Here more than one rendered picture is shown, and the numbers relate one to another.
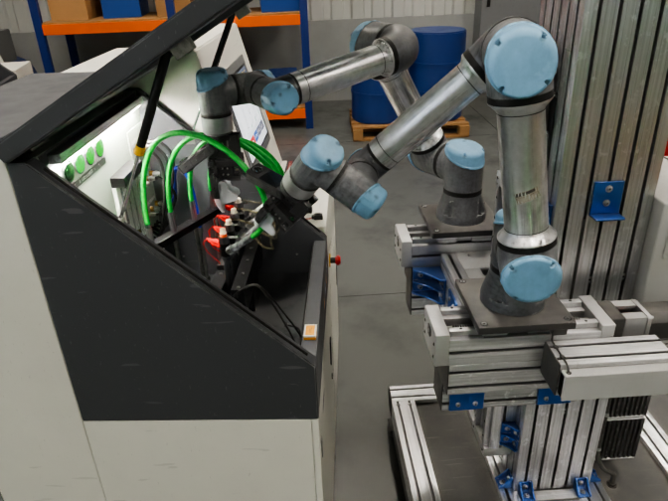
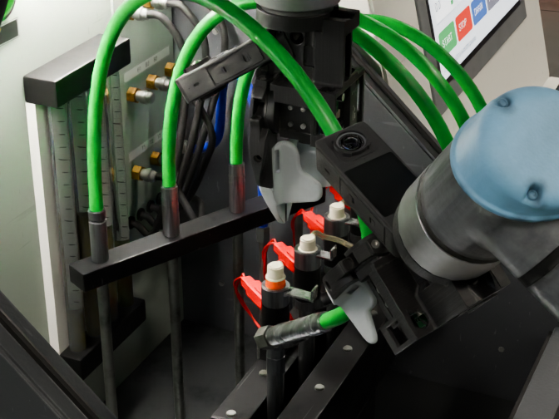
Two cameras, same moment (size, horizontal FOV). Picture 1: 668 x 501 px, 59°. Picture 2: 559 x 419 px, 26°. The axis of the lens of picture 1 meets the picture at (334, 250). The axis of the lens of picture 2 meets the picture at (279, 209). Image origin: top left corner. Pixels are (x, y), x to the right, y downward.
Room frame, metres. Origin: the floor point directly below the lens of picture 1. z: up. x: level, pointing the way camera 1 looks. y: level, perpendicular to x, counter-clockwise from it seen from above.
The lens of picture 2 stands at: (0.51, -0.08, 1.72)
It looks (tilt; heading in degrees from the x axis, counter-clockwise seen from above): 27 degrees down; 22
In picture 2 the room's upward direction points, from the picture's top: straight up
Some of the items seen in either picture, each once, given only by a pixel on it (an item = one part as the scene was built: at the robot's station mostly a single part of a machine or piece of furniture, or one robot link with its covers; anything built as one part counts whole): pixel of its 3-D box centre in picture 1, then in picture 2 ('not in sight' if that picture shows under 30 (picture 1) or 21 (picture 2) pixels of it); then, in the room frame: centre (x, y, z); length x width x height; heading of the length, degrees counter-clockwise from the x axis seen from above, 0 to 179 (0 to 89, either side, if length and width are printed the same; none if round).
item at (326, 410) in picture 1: (327, 424); not in sight; (1.44, 0.04, 0.44); 0.65 x 0.02 x 0.68; 178
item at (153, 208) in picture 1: (148, 177); (156, 80); (1.70, 0.55, 1.20); 0.13 x 0.03 x 0.31; 178
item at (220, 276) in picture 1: (239, 281); (319, 396); (1.57, 0.29, 0.91); 0.34 x 0.10 x 0.15; 178
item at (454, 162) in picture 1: (462, 164); not in sight; (1.71, -0.40, 1.20); 0.13 x 0.12 x 0.14; 31
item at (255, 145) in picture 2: (215, 181); (268, 139); (1.43, 0.29, 1.28); 0.05 x 0.02 x 0.09; 178
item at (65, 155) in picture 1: (102, 124); not in sight; (1.46, 0.56, 1.43); 0.54 x 0.03 x 0.02; 178
